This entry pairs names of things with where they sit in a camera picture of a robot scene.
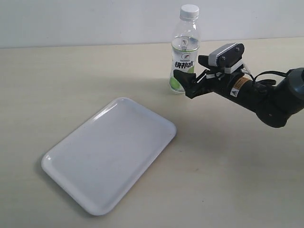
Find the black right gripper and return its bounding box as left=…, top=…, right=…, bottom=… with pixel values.
left=173, top=55, right=240, bottom=99

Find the clear plastic drink bottle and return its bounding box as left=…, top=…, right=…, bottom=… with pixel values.
left=169, top=17, right=200, bottom=94

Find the white bottle cap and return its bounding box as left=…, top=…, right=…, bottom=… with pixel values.
left=180, top=4, right=200, bottom=20

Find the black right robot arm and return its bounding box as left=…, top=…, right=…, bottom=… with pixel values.
left=173, top=55, right=304, bottom=128

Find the white rectangular plastic tray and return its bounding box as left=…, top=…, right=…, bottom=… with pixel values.
left=41, top=97, right=177, bottom=216

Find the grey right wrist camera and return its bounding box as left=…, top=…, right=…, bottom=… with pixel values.
left=208, top=43, right=245, bottom=74

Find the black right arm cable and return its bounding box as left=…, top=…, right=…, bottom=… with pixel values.
left=242, top=66, right=289, bottom=86

